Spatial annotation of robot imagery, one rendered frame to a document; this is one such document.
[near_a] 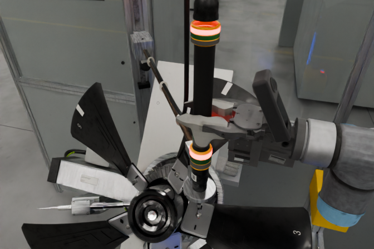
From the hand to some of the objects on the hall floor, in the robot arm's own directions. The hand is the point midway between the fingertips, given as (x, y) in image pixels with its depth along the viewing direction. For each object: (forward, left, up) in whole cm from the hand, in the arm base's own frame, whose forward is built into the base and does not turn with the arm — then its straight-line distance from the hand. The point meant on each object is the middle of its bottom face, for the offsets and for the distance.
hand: (187, 109), depth 51 cm
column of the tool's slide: (+42, -61, -147) cm, 165 cm away
